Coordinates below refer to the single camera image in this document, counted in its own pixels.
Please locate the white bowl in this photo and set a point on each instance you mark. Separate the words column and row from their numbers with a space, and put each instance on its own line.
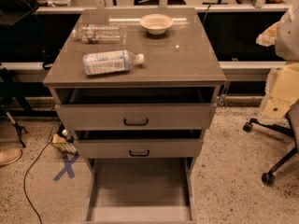
column 156, row 24

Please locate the tan shoe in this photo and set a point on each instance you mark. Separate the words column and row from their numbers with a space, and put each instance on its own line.
column 8, row 156

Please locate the black drawer handle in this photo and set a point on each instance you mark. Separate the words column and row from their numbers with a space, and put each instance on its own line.
column 142, row 122
column 139, row 153

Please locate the clear plastic bottle red label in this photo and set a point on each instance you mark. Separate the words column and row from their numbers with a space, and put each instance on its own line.
column 97, row 33

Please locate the blue tape cross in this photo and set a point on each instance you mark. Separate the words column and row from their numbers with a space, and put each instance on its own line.
column 67, row 169

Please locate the black top drawer handle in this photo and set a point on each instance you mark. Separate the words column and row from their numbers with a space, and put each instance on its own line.
column 142, row 122

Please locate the drawer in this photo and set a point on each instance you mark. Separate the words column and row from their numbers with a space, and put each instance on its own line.
column 166, row 109
column 160, row 143
column 140, row 191

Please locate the grey drawer cabinet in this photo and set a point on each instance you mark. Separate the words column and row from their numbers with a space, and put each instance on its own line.
column 181, row 58

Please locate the wire basket with items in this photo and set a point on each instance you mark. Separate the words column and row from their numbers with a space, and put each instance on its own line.
column 61, row 139

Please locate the bottom drawer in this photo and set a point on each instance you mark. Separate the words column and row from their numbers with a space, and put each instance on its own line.
column 140, row 191

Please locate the top drawer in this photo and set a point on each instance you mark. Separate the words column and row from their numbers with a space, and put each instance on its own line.
column 166, row 109

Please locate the black tripod stand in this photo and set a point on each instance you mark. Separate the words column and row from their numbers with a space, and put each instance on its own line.
column 3, row 106

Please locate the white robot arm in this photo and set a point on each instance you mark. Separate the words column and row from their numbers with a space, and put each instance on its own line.
column 284, row 91

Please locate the middle drawer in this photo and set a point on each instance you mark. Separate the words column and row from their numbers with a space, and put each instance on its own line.
column 160, row 143

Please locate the black office chair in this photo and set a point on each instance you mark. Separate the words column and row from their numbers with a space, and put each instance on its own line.
column 292, row 117

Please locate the black middle drawer handle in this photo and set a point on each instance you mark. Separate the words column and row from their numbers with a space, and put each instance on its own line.
column 139, row 153

